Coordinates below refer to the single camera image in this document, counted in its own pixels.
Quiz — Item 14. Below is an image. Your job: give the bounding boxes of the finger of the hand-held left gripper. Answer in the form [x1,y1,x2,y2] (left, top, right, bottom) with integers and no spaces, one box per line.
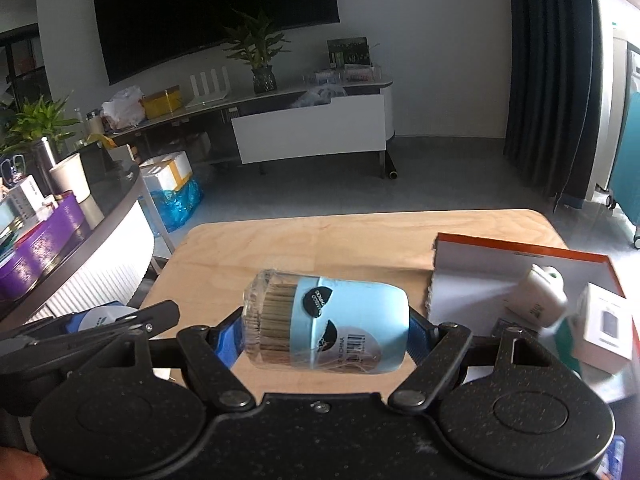
[0,301,180,376]
[0,315,76,346]

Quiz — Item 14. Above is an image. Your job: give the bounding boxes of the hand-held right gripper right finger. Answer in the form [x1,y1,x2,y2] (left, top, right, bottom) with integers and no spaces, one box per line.
[387,306,579,409]

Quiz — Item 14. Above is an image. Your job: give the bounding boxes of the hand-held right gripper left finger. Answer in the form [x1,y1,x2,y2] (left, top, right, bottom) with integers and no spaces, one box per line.
[67,309,257,409]

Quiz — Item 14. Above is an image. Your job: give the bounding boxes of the blue card pack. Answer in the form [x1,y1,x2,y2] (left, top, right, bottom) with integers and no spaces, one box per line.
[60,301,141,333]

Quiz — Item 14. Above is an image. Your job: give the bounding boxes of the orange and white cardboard box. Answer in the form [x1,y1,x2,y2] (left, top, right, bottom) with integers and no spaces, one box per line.
[425,232,628,406]

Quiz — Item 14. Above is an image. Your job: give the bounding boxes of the white plug adapter green leaf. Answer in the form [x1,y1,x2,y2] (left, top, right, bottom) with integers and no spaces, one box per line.
[500,264,568,328]

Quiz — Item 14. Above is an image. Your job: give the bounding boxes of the green and white box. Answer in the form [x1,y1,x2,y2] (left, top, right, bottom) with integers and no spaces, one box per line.
[552,317,583,376]

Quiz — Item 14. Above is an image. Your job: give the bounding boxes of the small white charger box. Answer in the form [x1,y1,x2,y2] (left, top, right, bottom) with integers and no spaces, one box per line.
[570,282,640,376]

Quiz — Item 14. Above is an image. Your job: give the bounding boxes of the person's left hand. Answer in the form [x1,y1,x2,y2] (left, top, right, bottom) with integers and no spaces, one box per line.
[0,450,49,480]

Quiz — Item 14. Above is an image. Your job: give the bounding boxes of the purple box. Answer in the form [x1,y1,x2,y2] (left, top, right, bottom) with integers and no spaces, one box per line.
[0,195,93,303]

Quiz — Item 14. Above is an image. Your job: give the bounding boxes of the curved grey white counter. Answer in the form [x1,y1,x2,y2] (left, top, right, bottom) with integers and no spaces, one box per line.
[0,145,156,341]

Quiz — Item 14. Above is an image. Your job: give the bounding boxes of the white printed package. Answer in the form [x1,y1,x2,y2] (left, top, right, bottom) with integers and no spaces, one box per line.
[7,180,43,216]

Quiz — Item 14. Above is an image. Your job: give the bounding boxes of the white cup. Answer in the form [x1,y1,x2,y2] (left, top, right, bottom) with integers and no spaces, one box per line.
[48,153,92,204]

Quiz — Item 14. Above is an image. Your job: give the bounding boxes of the white cardboard box yellow tape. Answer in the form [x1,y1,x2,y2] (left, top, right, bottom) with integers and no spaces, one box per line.
[139,151,194,193]

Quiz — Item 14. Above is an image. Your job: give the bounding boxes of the leafy plant in steel pot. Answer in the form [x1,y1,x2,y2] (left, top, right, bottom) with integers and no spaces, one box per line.
[0,92,83,196]

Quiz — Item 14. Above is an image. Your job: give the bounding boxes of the television console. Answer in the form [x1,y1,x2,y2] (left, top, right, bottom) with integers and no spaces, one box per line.
[100,72,396,181]

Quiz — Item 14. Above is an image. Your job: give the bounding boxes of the white plastic bag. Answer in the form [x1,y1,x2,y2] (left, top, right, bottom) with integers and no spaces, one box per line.
[101,86,147,131]

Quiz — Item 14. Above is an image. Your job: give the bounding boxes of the white router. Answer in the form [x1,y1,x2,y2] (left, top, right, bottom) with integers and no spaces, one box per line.
[186,69,232,106]

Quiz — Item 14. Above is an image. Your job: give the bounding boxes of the teal suitcase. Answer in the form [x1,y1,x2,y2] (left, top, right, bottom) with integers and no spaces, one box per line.
[605,91,640,248]

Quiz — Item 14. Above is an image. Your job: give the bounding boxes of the grey blue plastic bag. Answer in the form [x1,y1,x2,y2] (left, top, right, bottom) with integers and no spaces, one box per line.
[291,85,348,108]

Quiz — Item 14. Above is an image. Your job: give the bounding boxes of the clear plastic boxes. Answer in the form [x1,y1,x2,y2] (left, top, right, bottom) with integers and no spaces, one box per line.
[302,65,378,86]

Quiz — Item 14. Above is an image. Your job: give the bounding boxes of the potted plant in dark vase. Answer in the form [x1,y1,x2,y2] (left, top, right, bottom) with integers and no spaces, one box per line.
[220,7,293,95]

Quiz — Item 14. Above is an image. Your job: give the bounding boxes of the dark blue curtain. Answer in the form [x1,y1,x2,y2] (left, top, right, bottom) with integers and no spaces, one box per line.
[502,0,613,198]

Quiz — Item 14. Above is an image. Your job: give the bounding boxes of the green and black box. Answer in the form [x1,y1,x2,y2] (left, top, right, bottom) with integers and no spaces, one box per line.
[327,36,372,68]

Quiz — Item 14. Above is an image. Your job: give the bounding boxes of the black television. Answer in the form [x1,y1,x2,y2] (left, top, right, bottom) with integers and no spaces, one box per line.
[92,0,342,86]

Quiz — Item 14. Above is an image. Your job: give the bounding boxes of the blue handled scissors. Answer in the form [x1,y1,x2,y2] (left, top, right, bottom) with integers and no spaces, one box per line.
[0,155,28,183]

